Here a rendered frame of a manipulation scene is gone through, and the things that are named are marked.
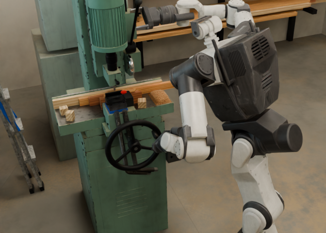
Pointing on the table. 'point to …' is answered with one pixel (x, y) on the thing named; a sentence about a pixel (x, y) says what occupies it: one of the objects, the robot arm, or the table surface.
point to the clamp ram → (113, 93)
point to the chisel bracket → (110, 75)
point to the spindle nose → (111, 61)
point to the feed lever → (134, 28)
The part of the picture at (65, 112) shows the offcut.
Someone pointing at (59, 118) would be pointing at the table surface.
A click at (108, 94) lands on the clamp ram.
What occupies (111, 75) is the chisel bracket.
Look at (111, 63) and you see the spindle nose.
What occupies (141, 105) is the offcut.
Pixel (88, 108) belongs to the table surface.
